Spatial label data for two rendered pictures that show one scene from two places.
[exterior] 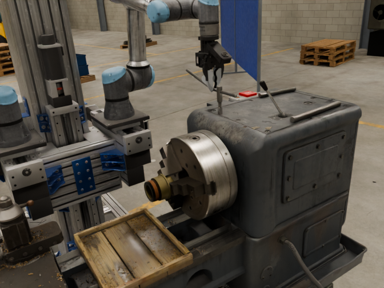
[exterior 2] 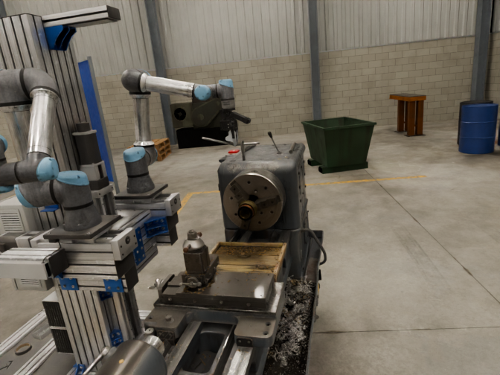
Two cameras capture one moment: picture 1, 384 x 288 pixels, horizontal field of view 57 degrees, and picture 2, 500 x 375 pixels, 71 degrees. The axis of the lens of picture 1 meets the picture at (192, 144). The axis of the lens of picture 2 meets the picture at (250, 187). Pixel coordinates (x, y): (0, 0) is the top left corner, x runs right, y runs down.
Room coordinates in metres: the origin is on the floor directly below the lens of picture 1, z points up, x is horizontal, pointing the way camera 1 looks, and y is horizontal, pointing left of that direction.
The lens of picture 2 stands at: (-0.10, 1.20, 1.66)
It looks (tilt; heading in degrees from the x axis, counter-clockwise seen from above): 16 degrees down; 317
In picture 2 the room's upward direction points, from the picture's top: 6 degrees counter-clockwise
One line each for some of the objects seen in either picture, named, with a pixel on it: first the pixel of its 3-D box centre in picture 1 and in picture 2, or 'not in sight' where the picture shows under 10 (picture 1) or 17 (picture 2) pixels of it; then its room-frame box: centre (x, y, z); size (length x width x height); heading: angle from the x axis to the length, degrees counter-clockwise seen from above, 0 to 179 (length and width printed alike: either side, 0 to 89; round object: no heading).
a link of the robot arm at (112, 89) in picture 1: (116, 82); (135, 160); (1.71, 0.35, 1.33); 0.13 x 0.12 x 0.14; 131
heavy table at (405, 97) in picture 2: not in sight; (405, 113); (3.93, -8.62, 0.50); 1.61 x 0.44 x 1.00; 131
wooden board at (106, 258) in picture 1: (130, 248); (244, 260); (1.03, 0.24, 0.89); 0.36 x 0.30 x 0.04; 32
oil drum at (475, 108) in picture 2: not in sight; (478, 128); (1.72, -6.57, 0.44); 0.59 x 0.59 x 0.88
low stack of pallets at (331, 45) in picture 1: (328, 52); (150, 150); (8.66, -3.39, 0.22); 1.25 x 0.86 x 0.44; 134
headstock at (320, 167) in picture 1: (271, 150); (265, 182); (1.40, -0.34, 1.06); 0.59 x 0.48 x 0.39; 122
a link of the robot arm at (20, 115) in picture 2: not in sight; (26, 141); (1.52, 0.88, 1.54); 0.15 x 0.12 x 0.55; 55
